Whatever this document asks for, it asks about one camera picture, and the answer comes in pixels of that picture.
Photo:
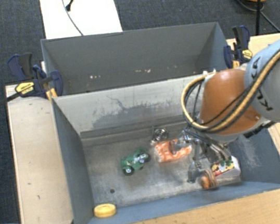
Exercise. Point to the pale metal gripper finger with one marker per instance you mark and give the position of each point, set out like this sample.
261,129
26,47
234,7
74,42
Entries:
179,145
193,172

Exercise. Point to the brown round toy food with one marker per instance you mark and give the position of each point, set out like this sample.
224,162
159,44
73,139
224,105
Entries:
208,181

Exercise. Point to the orange and white packet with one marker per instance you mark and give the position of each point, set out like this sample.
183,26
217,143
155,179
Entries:
163,153

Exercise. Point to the shiny silver round object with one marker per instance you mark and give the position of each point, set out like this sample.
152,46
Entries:
159,133

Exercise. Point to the green toy motorcycle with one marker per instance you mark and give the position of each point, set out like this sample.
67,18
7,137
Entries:
134,161

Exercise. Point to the grey metal bin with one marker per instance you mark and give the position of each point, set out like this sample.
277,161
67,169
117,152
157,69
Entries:
133,104

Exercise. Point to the yellow round disc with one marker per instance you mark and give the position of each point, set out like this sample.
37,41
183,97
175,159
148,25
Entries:
105,210

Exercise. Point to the pale wood flat board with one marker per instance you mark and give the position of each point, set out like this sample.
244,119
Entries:
37,162

